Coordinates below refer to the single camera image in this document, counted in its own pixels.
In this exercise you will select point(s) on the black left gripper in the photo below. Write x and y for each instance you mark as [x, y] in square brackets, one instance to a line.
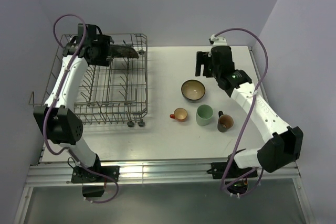
[104, 42]

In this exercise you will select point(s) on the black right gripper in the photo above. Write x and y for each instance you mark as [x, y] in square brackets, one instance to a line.
[202, 58]

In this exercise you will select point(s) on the black floral square plate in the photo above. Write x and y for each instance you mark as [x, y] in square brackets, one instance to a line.
[120, 51]

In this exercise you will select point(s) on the dark bowl tan inside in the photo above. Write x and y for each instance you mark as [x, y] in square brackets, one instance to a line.
[193, 90]

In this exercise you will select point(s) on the small red orange cup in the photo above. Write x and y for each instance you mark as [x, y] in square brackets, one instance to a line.
[179, 114]

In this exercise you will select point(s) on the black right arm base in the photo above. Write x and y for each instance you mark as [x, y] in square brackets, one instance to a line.
[217, 170]

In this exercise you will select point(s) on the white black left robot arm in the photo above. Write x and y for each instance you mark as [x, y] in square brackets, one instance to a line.
[62, 130]

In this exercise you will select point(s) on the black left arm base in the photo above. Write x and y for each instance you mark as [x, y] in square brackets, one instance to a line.
[105, 174]

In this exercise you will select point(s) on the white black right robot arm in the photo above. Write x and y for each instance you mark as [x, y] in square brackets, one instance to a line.
[282, 142]

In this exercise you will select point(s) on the pale green cup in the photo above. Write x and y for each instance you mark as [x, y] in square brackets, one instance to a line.
[204, 115]

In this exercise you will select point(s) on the dark brown mug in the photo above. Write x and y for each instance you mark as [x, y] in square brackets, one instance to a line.
[225, 122]

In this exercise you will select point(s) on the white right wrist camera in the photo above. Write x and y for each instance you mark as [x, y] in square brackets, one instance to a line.
[217, 41]

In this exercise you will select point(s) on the grey wire dish rack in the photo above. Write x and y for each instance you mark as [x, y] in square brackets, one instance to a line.
[110, 95]

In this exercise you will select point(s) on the aluminium mounting rail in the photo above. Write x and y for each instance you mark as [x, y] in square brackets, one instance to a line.
[55, 174]

